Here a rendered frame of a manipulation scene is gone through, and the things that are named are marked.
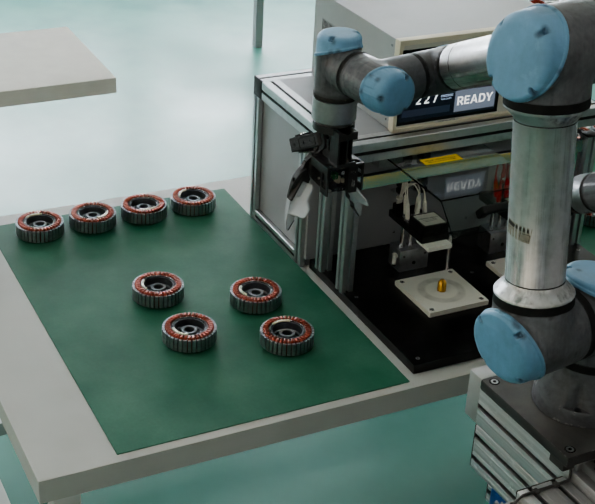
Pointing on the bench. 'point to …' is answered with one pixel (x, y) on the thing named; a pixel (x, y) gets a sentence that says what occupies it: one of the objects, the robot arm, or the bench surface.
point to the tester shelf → (294, 105)
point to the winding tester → (416, 37)
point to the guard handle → (491, 209)
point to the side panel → (275, 179)
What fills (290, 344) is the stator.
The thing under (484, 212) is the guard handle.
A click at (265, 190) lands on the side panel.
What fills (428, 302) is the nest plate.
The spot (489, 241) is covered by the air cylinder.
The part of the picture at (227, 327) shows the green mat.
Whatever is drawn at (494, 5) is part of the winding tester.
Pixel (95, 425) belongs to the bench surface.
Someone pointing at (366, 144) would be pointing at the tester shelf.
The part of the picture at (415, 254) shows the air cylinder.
